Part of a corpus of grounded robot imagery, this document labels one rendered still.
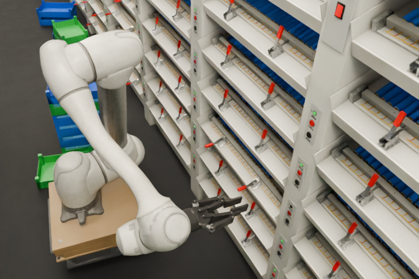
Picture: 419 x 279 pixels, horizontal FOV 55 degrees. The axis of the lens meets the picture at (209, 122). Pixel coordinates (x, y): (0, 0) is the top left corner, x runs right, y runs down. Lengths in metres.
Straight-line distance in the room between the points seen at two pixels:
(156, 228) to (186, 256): 1.01
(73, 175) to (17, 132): 1.21
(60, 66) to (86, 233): 0.80
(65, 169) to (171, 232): 0.77
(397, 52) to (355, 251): 0.59
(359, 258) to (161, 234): 0.56
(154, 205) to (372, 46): 0.64
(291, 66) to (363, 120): 0.27
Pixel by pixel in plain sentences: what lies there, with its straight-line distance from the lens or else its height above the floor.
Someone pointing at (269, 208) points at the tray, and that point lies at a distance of 1.54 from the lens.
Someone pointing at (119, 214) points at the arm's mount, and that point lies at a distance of 1.84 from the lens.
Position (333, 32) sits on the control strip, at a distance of 0.98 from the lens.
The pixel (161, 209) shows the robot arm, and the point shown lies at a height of 0.89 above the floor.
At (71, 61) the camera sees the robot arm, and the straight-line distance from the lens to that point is 1.28.
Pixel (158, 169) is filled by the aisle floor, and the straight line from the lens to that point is 2.40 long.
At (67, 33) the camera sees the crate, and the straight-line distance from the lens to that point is 3.53.
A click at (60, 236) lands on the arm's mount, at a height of 0.29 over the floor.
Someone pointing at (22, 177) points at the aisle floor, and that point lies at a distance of 2.54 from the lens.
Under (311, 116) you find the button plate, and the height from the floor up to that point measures 1.06.
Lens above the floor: 1.74
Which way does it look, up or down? 40 degrees down
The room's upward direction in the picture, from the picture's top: 2 degrees clockwise
